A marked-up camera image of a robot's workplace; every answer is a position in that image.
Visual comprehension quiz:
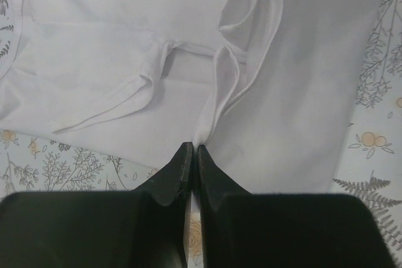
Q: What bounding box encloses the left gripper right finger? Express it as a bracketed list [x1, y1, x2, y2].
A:
[196, 146, 395, 267]

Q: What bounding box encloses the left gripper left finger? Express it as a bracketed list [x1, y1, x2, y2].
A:
[1, 142, 193, 267]

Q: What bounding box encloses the white t shirt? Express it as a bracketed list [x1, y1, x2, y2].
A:
[1, 0, 380, 193]

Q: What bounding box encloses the floral table mat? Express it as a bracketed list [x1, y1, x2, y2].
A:
[1, 0, 401, 267]

